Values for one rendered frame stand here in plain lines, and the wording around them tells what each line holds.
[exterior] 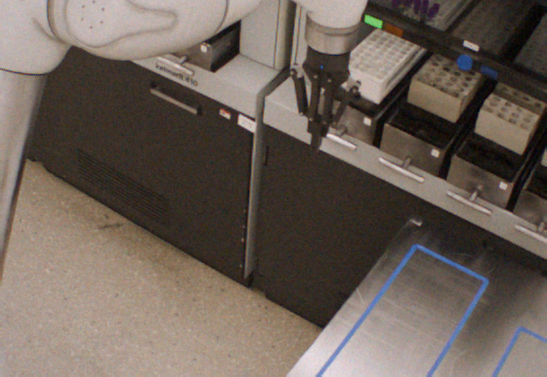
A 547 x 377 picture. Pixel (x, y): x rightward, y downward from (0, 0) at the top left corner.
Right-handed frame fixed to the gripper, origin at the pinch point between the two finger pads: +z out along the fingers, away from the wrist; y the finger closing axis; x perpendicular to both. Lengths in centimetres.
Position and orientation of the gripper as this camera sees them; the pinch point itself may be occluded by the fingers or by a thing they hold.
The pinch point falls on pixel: (316, 134)
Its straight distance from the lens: 154.2
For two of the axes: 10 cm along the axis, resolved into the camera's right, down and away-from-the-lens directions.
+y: -9.4, -2.9, 2.0
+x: -3.4, 6.2, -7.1
